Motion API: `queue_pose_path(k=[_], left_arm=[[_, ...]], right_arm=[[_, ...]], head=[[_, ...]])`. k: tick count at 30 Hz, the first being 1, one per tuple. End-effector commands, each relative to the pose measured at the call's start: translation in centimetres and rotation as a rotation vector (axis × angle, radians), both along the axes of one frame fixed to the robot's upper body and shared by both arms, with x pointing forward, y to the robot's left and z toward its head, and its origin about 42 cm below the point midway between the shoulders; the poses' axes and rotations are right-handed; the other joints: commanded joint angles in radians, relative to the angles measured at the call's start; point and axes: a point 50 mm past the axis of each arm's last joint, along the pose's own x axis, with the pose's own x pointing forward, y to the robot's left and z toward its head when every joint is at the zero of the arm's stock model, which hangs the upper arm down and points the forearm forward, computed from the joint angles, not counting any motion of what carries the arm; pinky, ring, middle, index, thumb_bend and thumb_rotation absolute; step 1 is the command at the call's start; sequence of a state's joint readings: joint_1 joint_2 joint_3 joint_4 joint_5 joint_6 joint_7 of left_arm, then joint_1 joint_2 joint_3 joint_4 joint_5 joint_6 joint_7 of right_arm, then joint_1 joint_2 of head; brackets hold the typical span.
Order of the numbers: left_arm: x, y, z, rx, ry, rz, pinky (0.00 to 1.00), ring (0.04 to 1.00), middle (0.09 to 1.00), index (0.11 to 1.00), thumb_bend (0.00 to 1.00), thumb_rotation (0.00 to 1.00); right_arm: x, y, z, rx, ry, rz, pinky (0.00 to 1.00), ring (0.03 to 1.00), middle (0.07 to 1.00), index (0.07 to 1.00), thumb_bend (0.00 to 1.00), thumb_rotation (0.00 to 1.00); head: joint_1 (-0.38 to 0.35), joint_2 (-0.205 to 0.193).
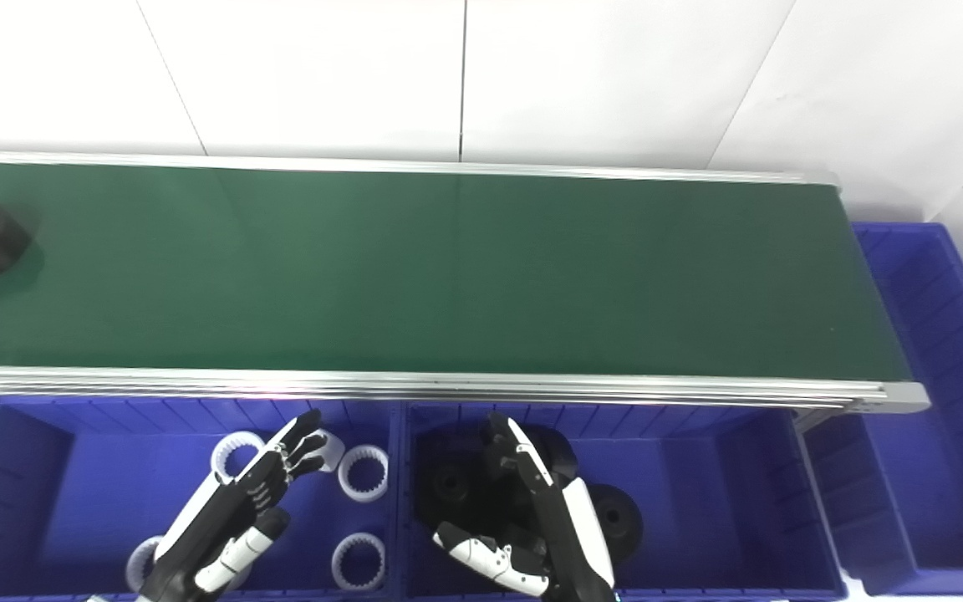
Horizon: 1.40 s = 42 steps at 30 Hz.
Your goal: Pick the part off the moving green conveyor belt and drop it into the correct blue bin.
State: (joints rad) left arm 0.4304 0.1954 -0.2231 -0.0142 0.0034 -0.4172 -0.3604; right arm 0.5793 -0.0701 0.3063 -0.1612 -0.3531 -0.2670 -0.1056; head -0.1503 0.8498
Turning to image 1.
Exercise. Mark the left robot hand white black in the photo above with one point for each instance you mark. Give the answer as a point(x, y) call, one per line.
point(222, 510)

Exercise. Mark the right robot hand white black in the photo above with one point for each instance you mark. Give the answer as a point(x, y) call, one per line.
point(569, 518)

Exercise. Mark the blue bin with white rings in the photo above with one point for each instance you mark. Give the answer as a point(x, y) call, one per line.
point(89, 493)

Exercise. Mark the blue bin with black parts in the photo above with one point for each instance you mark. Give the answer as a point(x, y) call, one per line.
point(724, 502)

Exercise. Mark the green conveyor belt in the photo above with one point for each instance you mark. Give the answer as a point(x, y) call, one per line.
point(448, 267)
point(448, 386)

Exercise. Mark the large empty blue bin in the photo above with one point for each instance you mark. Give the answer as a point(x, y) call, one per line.
point(941, 376)

